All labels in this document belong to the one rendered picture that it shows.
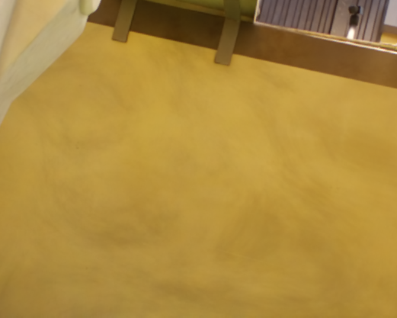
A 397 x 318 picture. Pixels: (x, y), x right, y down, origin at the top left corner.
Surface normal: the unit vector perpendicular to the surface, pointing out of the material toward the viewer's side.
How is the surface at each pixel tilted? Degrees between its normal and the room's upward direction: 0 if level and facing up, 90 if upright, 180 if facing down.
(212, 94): 90
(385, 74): 90
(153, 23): 90
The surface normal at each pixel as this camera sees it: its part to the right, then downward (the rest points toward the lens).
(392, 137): -0.09, -0.15
